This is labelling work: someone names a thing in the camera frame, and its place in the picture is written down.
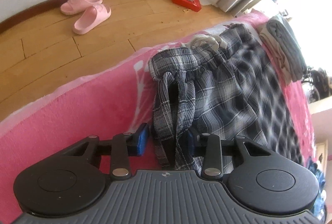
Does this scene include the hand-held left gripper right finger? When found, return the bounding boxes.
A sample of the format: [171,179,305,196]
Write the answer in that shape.
[187,129,275,180]

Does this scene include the grey folded cloth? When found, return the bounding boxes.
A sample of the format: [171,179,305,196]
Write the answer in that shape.
[266,15,306,79]

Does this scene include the black wheelchair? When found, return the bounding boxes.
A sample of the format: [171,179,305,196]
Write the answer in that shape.
[302,66,332,104]

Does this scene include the beige folded cloth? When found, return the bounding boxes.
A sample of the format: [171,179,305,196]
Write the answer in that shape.
[259,25,299,84]

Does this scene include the pink floral blanket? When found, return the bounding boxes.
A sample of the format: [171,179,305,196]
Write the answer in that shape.
[0,12,319,224]

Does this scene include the pink slipper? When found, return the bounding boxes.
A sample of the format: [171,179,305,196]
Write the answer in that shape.
[73,4,111,35]
[60,0,103,15]

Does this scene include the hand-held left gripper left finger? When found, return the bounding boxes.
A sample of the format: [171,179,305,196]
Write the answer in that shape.
[61,123,149,180]

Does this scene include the black white plaid pants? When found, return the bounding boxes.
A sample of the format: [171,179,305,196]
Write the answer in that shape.
[148,24,303,171]

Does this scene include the light blue jeans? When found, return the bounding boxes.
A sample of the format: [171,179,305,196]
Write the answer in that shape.
[309,160,327,217]

